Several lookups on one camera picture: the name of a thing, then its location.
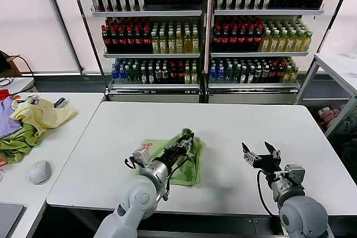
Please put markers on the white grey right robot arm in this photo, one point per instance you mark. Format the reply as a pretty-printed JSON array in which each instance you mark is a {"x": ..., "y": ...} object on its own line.
[{"x": 301, "y": 213}]

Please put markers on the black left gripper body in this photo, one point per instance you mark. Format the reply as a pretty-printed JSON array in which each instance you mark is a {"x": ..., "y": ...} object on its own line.
[{"x": 173, "y": 154}]

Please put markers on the grey garment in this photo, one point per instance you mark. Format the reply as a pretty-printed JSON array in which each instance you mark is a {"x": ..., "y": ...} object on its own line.
[{"x": 350, "y": 121}]

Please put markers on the blue white eraser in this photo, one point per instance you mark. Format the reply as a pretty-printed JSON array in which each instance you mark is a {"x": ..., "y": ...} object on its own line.
[{"x": 60, "y": 102}]

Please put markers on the small yellow drink bottle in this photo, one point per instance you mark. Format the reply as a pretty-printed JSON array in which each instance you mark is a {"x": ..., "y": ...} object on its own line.
[
  {"x": 293, "y": 75},
  {"x": 286, "y": 75},
  {"x": 194, "y": 75},
  {"x": 187, "y": 75}
]

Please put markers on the small white purple toy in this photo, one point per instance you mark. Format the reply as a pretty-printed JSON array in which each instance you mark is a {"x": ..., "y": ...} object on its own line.
[{"x": 34, "y": 100}]

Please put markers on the purple garment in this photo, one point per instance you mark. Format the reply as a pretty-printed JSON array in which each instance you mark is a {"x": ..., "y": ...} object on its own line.
[{"x": 7, "y": 118}]

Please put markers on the clear bottle white cap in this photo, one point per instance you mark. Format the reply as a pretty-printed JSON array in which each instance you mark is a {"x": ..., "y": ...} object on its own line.
[
  {"x": 251, "y": 75},
  {"x": 243, "y": 75}
]

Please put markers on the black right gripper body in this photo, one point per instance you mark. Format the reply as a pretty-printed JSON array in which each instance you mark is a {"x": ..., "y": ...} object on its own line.
[{"x": 266, "y": 164}]

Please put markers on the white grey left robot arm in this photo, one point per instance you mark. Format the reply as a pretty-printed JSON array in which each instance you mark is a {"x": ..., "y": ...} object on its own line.
[{"x": 139, "y": 201}]

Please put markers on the small dark bottle white cap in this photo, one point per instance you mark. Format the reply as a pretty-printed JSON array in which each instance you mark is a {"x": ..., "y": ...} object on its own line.
[
  {"x": 165, "y": 75},
  {"x": 265, "y": 75},
  {"x": 143, "y": 75},
  {"x": 258, "y": 75},
  {"x": 150, "y": 75},
  {"x": 158, "y": 75}
]

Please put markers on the glass door drinks fridge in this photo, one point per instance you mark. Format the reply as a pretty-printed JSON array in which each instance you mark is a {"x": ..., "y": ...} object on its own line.
[{"x": 153, "y": 97}]

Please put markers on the green soda bottle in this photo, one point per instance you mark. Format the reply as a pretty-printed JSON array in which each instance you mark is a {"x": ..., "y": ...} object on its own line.
[
  {"x": 129, "y": 75},
  {"x": 236, "y": 75},
  {"x": 228, "y": 75},
  {"x": 136, "y": 75}
]

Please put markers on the metal drink shelving unit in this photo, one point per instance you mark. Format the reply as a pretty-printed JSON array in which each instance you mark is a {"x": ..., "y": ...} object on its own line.
[{"x": 251, "y": 98}]

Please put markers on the silver shelf board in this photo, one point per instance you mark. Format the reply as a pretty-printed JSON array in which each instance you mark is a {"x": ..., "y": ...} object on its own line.
[
  {"x": 153, "y": 87},
  {"x": 253, "y": 87},
  {"x": 267, "y": 12},
  {"x": 147, "y": 14},
  {"x": 259, "y": 54},
  {"x": 152, "y": 55}
]

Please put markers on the small cola bottle red cap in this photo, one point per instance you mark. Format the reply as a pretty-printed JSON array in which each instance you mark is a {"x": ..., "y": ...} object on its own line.
[
  {"x": 280, "y": 73},
  {"x": 173, "y": 74},
  {"x": 272, "y": 73},
  {"x": 180, "y": 74}
]

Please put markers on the blue water bottle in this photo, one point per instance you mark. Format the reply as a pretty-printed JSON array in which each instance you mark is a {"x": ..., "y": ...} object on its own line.
[
  {"x": 221, "y": 75},
  {"x": 114, "y": 75},
  {"x": 213, "y": 75},
  {"x": 122, "y": 75}
]

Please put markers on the pink white garment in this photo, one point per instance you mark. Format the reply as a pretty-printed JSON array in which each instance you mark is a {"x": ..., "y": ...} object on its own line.
[{"x": 329, "y": 115}]

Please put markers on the olive green crumpled garment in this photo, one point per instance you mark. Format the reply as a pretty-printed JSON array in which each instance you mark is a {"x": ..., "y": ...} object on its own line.
[{"x": 16, "y": 143}]

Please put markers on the white computer mouse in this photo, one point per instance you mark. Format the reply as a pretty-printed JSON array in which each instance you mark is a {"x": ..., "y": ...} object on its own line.
[{"x": 40, "y": 172}]

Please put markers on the pale yellow garment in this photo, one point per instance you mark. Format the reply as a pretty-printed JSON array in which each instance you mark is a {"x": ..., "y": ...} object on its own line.
[{"x": 44, "y": 115}]

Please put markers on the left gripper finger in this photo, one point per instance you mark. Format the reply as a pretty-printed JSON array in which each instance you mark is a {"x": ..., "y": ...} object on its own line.
[
  {"x": 182, "y": 140},
  {"x": 188, "y": 143}
]

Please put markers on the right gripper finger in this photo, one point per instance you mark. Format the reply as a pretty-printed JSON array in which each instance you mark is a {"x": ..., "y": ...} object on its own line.
[
  {"x": 249, "y": 156},
  {"x": 274, "y": 153}
]

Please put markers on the grey slanted metal pole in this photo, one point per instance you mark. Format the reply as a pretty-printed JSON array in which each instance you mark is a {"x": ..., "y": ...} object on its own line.
[{"x": 62, "y": 20}]

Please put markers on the light green T-shirt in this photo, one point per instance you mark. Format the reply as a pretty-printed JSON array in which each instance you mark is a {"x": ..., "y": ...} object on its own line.
[{"x": 195, "y": 165}]

